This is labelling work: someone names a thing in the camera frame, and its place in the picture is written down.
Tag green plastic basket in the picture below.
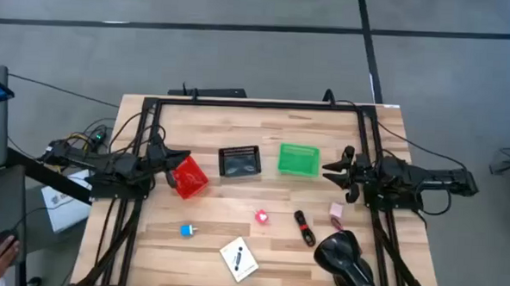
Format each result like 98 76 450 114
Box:
277 141 322 178

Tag black computer mouse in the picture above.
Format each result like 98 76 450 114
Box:
0 228 20 259

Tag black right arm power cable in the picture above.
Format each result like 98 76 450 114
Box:
373 120 471 171

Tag blue usb charger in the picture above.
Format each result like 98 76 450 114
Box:
179 223 200 239

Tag black aluminium table frame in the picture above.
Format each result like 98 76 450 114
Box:
72 90 450 286

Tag small device with green light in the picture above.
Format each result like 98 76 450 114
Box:
90 128 108 145

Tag black metal bar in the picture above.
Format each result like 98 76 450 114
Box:
3 146 95 205

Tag white card reader box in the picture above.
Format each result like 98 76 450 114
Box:
217 234 261 284

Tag yellow cable bundle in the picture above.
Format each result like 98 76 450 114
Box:
62 130 93 154

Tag black cable with red tie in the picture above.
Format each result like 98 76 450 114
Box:
292 208 320 249

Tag thin black floor cable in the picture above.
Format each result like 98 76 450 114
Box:
6 71 121 109

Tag hot pink usb charger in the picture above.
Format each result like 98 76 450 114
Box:
254 208 271 226

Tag pale pink charger with cord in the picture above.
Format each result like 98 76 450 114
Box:
328 201 346 233

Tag white cardboard box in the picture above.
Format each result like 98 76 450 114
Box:
39 166 95 236

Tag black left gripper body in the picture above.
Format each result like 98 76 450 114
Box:
143 133 177 176

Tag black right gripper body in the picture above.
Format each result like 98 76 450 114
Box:
340 145 379 206

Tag black plastic basket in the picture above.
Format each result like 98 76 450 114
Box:
216 143 264 179

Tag red plastic basket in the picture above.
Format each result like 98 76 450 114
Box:
170 154 211 202

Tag black power strip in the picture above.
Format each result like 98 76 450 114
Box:
166 85 249 101

